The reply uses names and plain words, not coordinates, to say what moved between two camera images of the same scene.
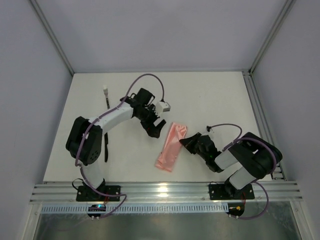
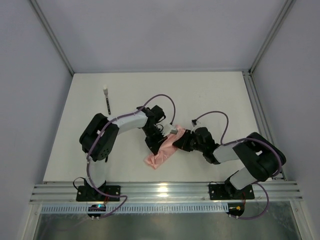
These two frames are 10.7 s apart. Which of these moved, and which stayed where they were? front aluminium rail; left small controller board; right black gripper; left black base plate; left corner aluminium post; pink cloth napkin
Moved: pink cloth napkin; right black gripper
Stayed: left small controller board; front aluminium rail; left black base plate; left corner aluminium post
